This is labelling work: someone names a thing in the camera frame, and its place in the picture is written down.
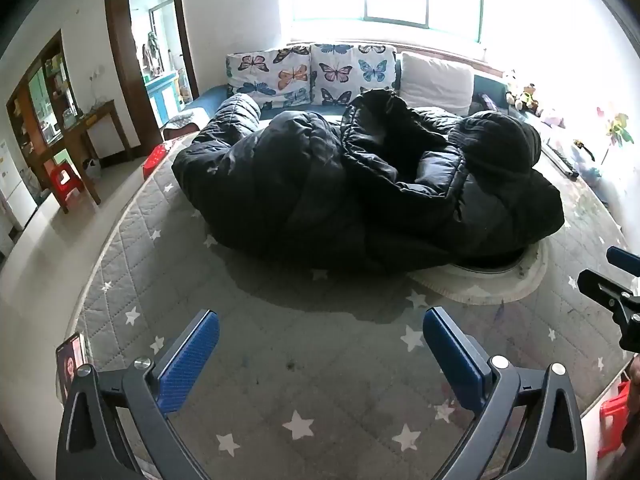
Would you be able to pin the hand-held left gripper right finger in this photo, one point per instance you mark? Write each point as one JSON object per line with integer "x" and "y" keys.
{"x": 450, "y": 355}

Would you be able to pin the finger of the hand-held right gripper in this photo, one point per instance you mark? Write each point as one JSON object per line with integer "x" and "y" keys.
{"x": 625, "y": 259}
{"x": 607, "y": 292}

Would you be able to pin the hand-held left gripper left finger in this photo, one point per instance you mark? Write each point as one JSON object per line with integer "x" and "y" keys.
{"x": 192, "y": 355}

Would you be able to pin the black puffer jacket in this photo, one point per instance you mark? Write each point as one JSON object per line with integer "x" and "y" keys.
{"x": 310, "y": 190}

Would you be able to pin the red plastic stool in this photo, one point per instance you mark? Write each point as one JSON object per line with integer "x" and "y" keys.
{"x": 65, "y": 180}
{"x": 612, "y": 415}

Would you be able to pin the grey star quilted mat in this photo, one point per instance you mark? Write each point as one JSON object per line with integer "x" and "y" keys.
{"x": 310, "y": 370}

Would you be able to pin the smartphone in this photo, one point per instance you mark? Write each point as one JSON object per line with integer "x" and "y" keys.
{"x": 70, "y": 367}

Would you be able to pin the colourful pinwheel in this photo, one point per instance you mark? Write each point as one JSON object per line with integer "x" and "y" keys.
{"x": 617, "y": 127}

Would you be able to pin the pink plush toy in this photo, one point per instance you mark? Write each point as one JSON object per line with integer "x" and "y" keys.
{"x": 552, "y": 117}

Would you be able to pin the red glossy object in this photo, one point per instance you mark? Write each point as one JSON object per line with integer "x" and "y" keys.
{"x": 155, "y": 160}

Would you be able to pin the white plush toy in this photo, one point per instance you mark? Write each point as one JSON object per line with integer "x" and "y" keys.
{"x": 511, "y": 85}

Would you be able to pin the purple cloth toy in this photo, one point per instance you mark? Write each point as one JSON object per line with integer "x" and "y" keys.
{"x": 489, "y": 101}

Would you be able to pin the grey patterned cloth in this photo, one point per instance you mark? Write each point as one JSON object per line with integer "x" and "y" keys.
{"x": 185, "y": 121}

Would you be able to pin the white refrigerator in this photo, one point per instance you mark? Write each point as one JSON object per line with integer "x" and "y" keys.
{"x": 15, "y": 200}

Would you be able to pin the wooden side table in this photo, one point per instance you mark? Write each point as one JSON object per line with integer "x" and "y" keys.
{"x": 95, "y": 120}

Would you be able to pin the blue sofa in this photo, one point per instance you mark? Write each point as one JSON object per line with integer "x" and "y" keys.
{"x": 207, "y": 97}

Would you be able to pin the white cushion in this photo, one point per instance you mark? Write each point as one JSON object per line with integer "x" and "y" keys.
{"x": 435, "y": 82}

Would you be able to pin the blue cabinet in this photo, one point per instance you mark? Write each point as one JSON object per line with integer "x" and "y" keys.
{"x": 162, "y": 95}

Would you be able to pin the wooden shelf cabinet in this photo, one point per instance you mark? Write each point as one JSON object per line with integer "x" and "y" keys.
{"x": 35, "y": 110}

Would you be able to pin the butterfly print cushion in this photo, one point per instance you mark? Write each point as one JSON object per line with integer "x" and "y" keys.
{"x": 345, "y": 67}
{"x": 270, "y": 72}

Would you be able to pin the dark wooden door frame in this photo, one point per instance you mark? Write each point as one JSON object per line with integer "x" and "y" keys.
{"x": 120, "y": 60}

